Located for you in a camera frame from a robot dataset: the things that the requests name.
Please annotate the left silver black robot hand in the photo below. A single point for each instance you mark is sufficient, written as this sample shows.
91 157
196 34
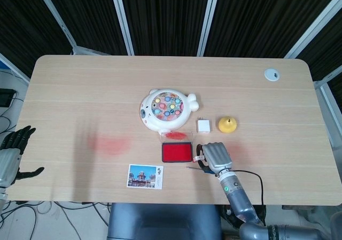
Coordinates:
9 162

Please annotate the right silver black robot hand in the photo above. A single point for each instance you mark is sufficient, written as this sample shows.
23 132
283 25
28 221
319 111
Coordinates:
217 157

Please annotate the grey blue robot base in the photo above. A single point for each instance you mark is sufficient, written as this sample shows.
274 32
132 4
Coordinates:
163 221

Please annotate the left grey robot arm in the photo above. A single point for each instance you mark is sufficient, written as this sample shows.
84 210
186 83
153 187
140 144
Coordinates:
2 194

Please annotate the yellow pear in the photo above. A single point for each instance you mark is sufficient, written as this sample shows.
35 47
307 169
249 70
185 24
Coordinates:
227 126

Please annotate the white USB charger block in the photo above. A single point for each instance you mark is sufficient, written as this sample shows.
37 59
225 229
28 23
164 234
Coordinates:
204 126

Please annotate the red ink pad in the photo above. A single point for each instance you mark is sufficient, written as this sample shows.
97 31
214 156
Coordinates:
177 152

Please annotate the black box device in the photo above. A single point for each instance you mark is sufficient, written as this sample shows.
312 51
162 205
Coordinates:
6 97

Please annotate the palace photo postcard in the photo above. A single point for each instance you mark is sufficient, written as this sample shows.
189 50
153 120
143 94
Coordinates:
144 177

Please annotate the white whale fishing game toy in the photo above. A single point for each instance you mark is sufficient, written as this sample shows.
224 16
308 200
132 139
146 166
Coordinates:
149 119

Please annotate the white blue partition frame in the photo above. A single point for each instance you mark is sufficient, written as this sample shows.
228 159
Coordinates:
16 68

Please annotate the white partition frame post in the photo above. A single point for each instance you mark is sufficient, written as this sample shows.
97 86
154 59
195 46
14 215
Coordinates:
122 18
311 35
57 18
209 18

